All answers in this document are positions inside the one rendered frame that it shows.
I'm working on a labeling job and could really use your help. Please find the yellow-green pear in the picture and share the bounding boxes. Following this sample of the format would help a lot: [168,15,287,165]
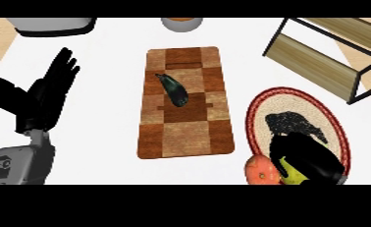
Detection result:
[278,155,311,186]

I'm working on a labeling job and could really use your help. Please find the orange round fruit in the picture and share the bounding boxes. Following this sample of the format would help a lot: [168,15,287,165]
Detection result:
[243,153,284,186]

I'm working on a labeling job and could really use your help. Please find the brown checkered cutting board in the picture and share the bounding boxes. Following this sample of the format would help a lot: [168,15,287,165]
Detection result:
[137,45,236,160]

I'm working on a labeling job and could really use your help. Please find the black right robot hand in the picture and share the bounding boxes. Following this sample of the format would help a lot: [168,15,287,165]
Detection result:
[268,132,347,186]

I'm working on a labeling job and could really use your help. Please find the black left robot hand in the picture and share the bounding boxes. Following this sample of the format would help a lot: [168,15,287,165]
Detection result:
[0,47,82,135]

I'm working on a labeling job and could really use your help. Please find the wooden black-framed tiered shelf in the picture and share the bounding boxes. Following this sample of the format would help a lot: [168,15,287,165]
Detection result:
[261,17,371,106]

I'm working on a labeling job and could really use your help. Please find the dark eggplant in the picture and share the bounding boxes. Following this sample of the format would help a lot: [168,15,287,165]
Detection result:
[153,73,191,108]

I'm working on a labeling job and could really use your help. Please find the round red-rimmed beige placemat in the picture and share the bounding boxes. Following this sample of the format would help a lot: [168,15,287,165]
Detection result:
[244,86,353,186]

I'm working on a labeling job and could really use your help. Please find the grey cylindrical container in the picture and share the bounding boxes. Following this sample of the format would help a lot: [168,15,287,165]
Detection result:
[159,17,205,33]

